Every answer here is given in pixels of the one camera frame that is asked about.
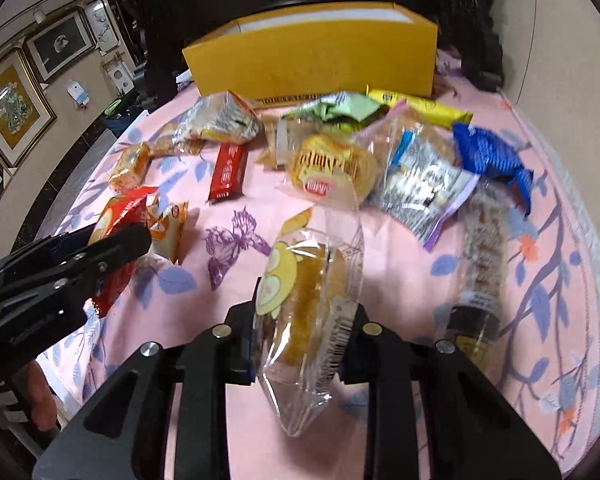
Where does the clear white yellow snack packet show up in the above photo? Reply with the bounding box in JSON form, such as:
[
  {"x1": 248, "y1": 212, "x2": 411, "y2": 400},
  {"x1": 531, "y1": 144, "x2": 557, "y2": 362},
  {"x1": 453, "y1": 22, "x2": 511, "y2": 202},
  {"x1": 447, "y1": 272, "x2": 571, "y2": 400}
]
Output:
[{"x1": 170, "y1": 91, "x2": 265, "y2": 143}]

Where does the dark blue bag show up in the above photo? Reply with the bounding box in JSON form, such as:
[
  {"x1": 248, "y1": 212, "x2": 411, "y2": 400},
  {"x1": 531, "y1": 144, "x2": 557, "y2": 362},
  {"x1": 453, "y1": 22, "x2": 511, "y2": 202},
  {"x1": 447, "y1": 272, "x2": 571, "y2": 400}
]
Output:
[{"x1": 102, "y1": 110, "x2": 131, "y2": 136}]

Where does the yellow cardboard box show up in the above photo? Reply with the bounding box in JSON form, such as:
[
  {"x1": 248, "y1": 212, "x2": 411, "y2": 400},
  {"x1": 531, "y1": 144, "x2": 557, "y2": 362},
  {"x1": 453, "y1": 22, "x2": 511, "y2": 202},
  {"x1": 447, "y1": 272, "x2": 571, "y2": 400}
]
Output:
[{"x1": 182, "y1": 2, "x2": 439, "y2": 107}]

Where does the light green snack packet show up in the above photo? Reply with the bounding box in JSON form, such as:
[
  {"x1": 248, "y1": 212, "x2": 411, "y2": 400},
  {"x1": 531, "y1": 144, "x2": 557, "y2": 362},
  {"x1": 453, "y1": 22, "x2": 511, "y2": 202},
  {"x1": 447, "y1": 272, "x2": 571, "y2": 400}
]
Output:
[{"x1": 282, "y1": 91, "x2": 388, "y2": 136}]

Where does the gold framed green artwork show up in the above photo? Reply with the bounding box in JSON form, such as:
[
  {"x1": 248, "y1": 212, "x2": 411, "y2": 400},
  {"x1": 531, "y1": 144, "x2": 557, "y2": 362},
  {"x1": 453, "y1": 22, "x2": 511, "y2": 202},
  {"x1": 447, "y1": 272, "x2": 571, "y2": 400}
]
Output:
[{"x1": 0, "y1": 47, "x2": 58, "y2": 168}]

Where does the round yellow cake packet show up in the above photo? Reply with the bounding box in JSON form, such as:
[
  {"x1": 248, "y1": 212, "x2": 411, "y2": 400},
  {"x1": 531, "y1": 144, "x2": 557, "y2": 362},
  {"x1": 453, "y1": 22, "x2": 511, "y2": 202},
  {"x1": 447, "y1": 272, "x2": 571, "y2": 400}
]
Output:
[{"x1": 275, "y1": 132, "x2": 381, "y2": 208}]

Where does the red bar wrapper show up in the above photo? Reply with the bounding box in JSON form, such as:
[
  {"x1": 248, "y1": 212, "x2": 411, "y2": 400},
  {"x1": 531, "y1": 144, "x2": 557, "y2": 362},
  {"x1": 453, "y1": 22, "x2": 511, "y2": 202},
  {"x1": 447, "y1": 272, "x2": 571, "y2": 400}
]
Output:
[{"x1": 207, "y1": 142, "x2": 249, "y2": 204}]

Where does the tan cracker packet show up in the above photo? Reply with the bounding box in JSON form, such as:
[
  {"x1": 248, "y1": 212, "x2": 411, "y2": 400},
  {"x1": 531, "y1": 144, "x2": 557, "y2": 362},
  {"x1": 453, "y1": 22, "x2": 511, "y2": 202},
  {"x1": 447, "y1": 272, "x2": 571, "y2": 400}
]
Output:
[{"x1": 256, "y1": 117, "x2": 301, "y2": 171}]

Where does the blue snack packet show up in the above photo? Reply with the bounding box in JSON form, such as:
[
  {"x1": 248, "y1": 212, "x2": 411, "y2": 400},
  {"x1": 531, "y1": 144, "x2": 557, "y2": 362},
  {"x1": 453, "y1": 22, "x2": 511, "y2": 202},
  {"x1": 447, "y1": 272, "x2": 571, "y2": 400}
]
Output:
[{"x1": 452, "y1": 122, "x2": 535, "y2": 217}]

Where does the white framed picture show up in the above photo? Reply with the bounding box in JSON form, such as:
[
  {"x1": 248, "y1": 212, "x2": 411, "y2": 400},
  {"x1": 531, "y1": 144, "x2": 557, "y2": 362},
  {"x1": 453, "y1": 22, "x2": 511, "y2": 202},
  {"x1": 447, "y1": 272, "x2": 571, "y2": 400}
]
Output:
[{"x1": 82, "y1": 0, "x2": 121, "y2": 56}]

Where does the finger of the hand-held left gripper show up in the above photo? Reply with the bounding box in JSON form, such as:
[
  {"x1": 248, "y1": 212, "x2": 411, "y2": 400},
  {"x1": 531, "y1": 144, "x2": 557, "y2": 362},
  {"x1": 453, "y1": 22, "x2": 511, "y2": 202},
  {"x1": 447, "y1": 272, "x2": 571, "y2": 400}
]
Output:
[
  {"x1": 0, "y1": 225, "x2": 98, "y2": 291},
  {"x1": 0, "y1": 223, "x2": 153, "y2": 333}
]

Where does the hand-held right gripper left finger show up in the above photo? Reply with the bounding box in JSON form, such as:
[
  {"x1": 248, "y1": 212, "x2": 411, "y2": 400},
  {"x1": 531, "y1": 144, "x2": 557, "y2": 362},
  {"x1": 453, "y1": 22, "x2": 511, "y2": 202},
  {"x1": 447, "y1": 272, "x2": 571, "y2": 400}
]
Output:
[{"x1": 32, "y1": 277, "x2": 261, "y2": 480}]

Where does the clear cartoon print bread packet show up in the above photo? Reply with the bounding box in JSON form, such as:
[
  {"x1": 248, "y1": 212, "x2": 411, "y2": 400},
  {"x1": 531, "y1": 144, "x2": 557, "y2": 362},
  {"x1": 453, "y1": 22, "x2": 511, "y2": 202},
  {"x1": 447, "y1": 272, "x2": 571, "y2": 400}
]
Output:
[{"x1": 254, "y1": 205, "x2": 366, "y2": 437}]

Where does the person's left hand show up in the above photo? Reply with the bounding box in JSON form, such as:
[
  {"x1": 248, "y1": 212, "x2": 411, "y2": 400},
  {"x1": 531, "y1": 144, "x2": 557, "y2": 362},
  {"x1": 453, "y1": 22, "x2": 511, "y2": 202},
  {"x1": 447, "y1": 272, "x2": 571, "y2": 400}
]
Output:
[{"x1": 22, "y1": 360, "x2": 61, "y2": 432}]

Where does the pink waffle cookie packet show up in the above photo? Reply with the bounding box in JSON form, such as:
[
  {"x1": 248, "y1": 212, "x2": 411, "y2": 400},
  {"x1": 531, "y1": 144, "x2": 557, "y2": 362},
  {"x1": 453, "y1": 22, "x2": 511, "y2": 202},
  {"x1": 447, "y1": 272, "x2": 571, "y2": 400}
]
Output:
[{"x1": 352, "y1": 101, "x2": 481, "y2": 252}]

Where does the black framed picture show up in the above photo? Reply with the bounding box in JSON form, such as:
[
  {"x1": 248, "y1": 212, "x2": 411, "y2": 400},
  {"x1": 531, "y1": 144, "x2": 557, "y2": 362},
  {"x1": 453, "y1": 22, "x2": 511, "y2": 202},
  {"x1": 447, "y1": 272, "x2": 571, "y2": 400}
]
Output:
[{"x1": 22, "y1": 10, "x2": 98, "y2": 83}]

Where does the brown nut brittle packet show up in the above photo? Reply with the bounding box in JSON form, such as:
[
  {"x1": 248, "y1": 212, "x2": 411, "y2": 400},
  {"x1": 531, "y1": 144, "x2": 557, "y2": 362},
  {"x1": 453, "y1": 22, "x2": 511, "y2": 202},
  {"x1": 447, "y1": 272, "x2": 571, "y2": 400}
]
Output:
[{"x1": 149, "y1": 132, "x2": 207, "y2": 158}]

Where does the long clear dark-ended packet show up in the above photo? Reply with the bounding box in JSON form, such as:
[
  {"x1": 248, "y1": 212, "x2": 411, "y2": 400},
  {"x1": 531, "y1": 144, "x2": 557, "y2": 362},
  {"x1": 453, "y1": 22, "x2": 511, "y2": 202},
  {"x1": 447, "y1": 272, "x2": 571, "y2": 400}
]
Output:
[{"x1": 442, "y1": 180, "x2": 512, "y2": 361}]

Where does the red snack packet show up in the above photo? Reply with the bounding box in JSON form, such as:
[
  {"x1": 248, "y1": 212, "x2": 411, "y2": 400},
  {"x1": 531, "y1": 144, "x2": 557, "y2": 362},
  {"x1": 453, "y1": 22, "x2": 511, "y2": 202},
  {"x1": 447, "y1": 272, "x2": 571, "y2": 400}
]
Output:
[{"x1": 87, "y1": 186, "x2": 159, "y2": 318}]

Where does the pink floral tablecloth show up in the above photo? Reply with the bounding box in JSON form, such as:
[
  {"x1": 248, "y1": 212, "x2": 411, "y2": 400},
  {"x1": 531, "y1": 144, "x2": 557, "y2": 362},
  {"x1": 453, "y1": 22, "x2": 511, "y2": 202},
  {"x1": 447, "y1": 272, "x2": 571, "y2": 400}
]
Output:
[{"x1": 35, "y1": 47, "x2": 600, "y2": 480}]

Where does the orange cake packet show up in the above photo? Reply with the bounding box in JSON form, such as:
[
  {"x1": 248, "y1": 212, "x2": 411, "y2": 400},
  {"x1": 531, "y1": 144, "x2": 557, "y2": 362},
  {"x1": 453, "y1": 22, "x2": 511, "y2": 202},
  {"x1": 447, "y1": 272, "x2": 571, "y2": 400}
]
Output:
[{"x1": 108, "y1": 142, "x2": 153, "y2": 194}]

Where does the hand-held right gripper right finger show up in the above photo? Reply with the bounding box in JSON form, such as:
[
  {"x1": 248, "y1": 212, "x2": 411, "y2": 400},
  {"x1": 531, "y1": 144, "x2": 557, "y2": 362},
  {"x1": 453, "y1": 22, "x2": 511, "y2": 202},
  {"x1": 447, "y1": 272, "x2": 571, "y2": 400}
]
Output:
[{"x1": 340, "y1": 305, "x2": 561, "y2": 480}]

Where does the yellow bar packet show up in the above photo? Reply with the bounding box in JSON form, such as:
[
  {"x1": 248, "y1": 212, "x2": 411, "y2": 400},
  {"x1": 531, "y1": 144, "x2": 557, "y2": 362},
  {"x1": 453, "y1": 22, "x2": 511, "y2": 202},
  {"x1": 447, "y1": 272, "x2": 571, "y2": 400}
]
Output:
[{"x1": 367, "y1": 89, "x2": 473, "y2": 128}]

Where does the small orange white packet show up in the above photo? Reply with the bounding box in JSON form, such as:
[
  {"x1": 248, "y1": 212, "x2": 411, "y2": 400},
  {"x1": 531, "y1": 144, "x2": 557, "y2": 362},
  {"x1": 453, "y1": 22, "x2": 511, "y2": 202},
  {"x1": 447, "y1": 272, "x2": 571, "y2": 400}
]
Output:
[{"x1": 146, "y1": 194, "x2": 190, "y2": 266}]

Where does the white blue wall device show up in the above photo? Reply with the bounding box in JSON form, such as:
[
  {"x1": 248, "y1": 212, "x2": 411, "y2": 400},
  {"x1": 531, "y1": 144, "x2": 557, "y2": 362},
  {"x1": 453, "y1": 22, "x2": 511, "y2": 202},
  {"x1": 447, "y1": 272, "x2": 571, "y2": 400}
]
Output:
[{"x1": 67, "y1": 80, "x2": 91, "y2": 108}]

